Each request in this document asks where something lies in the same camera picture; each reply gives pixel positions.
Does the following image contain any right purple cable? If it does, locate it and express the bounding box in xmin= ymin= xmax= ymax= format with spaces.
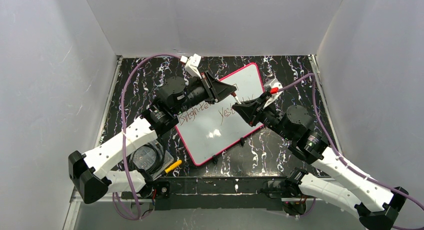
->
xmin=276 ymin=73 xmax=424 ymax=214

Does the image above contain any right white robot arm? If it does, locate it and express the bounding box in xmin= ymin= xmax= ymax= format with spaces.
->
xmin=232 ymin=92 xmax=407 ymax=229

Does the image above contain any yellow handled tool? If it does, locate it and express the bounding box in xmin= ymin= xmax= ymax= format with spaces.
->
xmin=163 ymin=160 xmax=183 ymax=174

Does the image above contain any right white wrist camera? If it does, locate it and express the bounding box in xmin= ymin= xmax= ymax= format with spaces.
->
xmin=263 ymin=78 xmax=283 ymax=108

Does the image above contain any white marker pen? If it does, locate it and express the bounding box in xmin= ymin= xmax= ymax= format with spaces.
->
xmin=234 ymin=96 xmax=241 ymax=104

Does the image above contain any clear plastic parts box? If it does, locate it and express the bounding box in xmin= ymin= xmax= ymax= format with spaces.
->
xmin=127 ymin=140 xmax=175 ymax=178

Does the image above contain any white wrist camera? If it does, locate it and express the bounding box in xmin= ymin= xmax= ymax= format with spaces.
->
xmin=263 ymin=78 xmax=283 ymax=108
xmin=180 ymin=54 xmax=202 ymax=78

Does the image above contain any aluminium frame rail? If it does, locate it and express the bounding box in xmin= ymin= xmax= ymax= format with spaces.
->
xmin=69 ymin=178 xmax=369 ymax=202

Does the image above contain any pink framed whiteboard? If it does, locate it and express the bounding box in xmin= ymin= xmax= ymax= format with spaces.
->
xmin=176 ymin=63 xmax=264 ymax=166

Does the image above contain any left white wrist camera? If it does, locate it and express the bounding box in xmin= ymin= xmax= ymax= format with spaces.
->
xmin=180 ymin=54 xmax=202 ymax=78

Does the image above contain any coiled black cable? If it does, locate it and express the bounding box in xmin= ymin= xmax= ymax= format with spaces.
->
xmin=125 ymin=142 xmax=167 ymax=176

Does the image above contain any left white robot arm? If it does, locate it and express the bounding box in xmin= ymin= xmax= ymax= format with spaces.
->
xmin=68 ymin=72 xmax=237 ymax=204

